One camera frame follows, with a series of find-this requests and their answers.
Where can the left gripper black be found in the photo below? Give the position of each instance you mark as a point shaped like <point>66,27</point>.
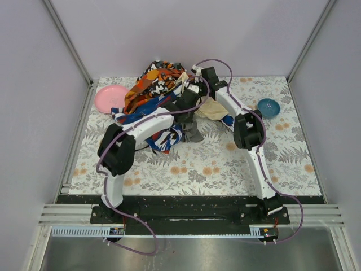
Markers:
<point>184,117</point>

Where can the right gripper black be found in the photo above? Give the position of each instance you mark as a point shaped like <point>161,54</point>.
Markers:
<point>199,82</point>

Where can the cream beige cloth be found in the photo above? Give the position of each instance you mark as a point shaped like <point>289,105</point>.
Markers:
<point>210,109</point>

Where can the grey cloth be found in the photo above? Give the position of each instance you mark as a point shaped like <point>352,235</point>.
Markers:
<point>190,132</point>

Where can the blue white red cloth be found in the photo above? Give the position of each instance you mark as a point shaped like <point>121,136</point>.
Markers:
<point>154,122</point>

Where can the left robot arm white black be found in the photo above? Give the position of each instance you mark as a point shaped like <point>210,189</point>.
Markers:
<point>116,157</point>

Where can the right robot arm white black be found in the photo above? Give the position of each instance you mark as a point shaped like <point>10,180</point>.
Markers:
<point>249,135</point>

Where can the orange camouflage cloth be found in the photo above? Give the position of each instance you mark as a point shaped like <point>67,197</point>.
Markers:
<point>158,79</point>

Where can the floral table mat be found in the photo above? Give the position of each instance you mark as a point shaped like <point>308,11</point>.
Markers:
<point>214,166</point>

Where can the blue bowl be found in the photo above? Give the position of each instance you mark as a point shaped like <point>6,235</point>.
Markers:
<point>269,108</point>

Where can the pink plate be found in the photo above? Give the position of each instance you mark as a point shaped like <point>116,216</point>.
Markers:
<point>108,97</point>

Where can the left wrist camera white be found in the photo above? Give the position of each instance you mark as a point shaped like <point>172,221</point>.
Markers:
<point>197,89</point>

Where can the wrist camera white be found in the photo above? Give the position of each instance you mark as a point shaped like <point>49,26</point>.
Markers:
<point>197,89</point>
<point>196,70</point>

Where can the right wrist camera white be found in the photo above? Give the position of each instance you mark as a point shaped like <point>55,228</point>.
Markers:
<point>196,70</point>

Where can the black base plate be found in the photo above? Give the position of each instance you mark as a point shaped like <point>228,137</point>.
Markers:
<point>190,215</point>

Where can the left aluminium frame post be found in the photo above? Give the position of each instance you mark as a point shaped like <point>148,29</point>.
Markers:
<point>55,17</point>

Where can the aluminium frame post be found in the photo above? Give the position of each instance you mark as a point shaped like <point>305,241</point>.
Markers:
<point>55,17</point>
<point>330,4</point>

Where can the right slotted cable duct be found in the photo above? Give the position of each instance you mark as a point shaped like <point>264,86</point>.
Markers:
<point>264,230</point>

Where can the slotted cable duct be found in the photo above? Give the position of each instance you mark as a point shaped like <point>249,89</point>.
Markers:
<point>87,231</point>
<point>264,230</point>

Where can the right aluminium frame post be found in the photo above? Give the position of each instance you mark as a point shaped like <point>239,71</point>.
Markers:
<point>330,4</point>

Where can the aluminium front rail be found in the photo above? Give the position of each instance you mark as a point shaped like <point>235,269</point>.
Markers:
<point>311,215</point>

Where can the left slotted cable duct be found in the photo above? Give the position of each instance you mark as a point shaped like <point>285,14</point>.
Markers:
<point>87,231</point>

